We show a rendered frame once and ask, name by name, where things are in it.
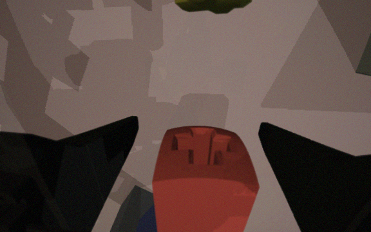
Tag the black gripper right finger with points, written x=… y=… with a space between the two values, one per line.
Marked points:
x=328 y=190

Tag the yellow rectangular bar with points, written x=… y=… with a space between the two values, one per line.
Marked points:
x=215 y=6

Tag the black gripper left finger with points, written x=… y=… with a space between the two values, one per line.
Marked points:
x=75 y=174

